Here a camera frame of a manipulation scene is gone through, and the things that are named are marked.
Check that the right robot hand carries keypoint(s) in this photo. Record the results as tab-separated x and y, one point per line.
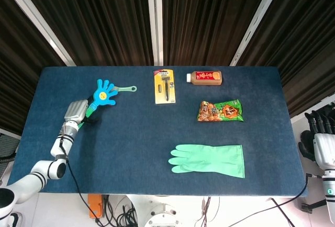
318	143

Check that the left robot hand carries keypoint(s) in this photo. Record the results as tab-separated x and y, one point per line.
76	110

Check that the blue hand-shaped clapper toy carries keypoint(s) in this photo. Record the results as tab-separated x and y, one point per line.
103	95

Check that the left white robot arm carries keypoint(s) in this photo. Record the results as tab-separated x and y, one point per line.
39	164

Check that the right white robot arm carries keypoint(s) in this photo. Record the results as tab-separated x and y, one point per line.
329	195

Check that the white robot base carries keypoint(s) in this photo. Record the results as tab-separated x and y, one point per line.
163	215

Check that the small green hairbrush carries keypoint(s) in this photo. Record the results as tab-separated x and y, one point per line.
125	89

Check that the razor in yellow blister pack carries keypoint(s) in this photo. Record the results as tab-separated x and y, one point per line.
165	87

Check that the orange power box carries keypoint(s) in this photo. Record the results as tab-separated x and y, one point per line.
94	206

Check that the green orange snack bag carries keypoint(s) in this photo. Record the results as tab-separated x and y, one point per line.
220	110

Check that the green rubber glove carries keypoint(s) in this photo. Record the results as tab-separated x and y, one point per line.
209	160

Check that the black and white sneaker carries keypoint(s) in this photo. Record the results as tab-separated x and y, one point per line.
14	219

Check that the brown drink bottle white cap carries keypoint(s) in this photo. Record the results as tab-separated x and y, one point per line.
205	78

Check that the white aluminium frame post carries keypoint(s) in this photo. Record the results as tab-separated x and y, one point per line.
36	20
155	20
257	20

